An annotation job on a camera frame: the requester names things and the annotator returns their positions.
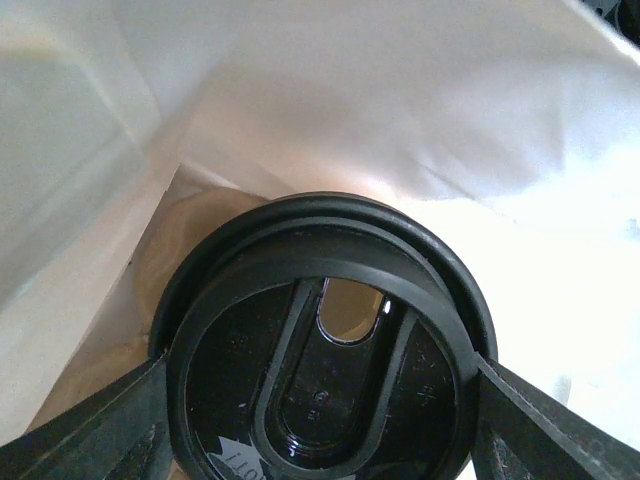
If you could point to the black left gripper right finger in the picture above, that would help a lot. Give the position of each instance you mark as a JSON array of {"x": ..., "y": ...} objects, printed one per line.
[{"x": 523, "y": 433}]

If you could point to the orange paper bag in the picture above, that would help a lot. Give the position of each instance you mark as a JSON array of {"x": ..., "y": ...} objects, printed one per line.
[{"x": 509, "y": 129}]

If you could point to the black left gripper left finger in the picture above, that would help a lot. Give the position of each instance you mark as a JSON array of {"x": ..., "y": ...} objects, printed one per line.
[{"x": 120, "y": 432}]

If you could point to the single pulp cup carrier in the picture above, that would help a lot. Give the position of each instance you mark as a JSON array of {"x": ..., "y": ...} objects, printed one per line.
[{"x": 118, "y": 338}]

